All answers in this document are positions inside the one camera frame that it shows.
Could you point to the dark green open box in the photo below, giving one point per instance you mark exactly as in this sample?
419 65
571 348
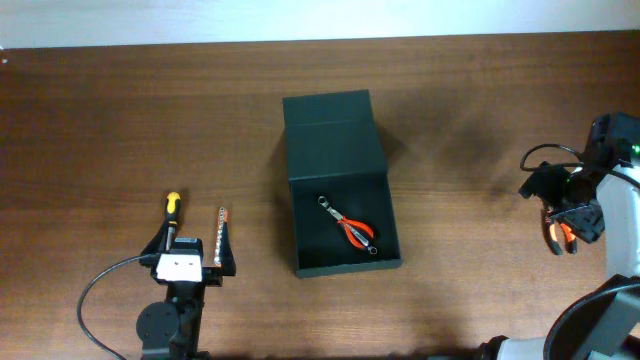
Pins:
343 218

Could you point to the yellow black screwdriver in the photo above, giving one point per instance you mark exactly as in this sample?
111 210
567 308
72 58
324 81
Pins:
172 209

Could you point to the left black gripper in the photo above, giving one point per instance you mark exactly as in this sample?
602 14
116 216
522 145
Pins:
213 275

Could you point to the orange black long-nose pliers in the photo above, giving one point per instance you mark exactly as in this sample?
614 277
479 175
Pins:
550 235

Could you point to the orange socket rail strip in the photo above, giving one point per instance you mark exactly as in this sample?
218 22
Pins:
218 253

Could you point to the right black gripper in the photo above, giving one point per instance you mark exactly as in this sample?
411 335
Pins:
542 183

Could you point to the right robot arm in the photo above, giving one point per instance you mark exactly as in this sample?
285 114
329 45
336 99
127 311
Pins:
598 325

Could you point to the red diagonal cutting pliers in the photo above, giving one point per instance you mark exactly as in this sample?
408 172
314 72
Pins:
357 232

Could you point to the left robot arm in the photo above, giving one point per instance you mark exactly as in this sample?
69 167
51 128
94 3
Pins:
170 329

